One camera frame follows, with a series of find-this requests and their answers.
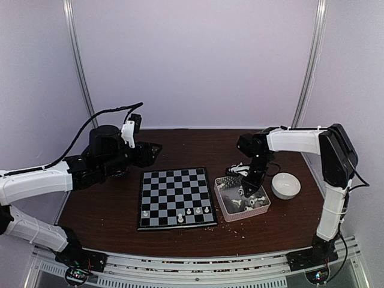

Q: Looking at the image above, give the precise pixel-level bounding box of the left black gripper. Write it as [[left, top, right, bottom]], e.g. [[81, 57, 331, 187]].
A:
[[99, 139, 161, 177]]

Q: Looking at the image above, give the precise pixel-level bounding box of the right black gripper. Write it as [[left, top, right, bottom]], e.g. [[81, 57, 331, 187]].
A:
[[241, 151, 272, 197]]

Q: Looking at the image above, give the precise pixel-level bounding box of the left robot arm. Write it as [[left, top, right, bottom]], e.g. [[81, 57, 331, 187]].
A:
[[1, 120, 163, 266]]

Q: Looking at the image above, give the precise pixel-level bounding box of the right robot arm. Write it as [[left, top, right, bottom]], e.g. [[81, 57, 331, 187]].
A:
[[226, 123, 358, 265]]

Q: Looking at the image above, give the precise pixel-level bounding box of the white chess piece pile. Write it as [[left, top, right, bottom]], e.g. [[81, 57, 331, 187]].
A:
[[218, 184, 270, 214]]

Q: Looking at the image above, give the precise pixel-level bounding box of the pink plastic basket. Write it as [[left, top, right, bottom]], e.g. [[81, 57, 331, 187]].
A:
[[214, 176, 271, 223]]

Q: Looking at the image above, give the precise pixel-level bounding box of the white ceramic bowl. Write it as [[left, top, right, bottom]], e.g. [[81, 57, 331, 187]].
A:
[[271, 172, 301, 200]]

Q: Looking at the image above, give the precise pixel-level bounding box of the red patterned bowl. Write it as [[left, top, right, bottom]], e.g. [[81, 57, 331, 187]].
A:
[[113, 171, 126, 178]]

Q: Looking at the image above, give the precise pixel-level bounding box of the black white chessboard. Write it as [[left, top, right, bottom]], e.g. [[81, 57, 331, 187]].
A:
[[137, 167, 218, 232]]

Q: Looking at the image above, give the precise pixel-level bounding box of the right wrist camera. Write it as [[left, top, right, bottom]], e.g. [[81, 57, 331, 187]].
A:
[[225, 163, 250, 177]]

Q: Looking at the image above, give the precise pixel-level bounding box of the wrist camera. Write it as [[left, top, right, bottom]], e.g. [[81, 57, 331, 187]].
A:
[[225, 163, 250, 177], [121, 113, 142, 149]]

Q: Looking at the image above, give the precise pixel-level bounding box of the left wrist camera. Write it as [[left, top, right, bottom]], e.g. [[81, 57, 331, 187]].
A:
[[121, 113, 142, 149]]

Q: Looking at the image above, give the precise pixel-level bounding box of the front aluminium rail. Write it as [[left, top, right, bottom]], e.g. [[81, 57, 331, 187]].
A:
[[26, 236, 370, 288]]

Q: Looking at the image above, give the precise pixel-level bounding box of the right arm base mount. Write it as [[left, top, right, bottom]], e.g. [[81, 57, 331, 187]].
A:
[[286, 235, 338, 286]]

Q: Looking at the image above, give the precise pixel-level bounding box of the right aluminium frame post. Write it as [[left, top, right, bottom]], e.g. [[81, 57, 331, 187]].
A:
[[292, 0, 328, 128]]

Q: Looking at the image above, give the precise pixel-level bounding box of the aluminium frame post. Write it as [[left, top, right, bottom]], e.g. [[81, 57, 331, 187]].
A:
[[62, 0, 95, 117], [292, 0, 328, 128]]

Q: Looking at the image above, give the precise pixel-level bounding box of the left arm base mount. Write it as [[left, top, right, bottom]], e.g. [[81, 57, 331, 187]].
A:
[[51, 241, 107, 287]]

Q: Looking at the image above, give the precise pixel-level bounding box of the left aluminium frame post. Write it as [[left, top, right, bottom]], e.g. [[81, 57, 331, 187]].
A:
[[62, 0, 95, 117]]

